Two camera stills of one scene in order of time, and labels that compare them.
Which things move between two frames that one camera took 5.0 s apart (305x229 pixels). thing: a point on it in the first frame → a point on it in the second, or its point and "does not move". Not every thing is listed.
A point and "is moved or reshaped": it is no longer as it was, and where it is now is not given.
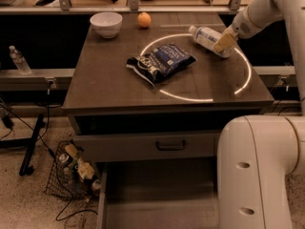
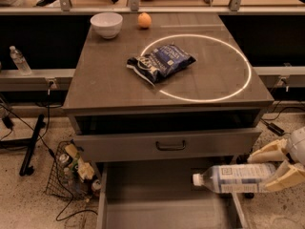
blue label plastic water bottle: [205, 36] is moved or reshaped
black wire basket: [72, 175] does not move
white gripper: [242, 26] → [297, 146]
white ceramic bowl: [107, 24] does not move
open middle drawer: [158, 194] does not move
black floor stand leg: [26, 169] does not move
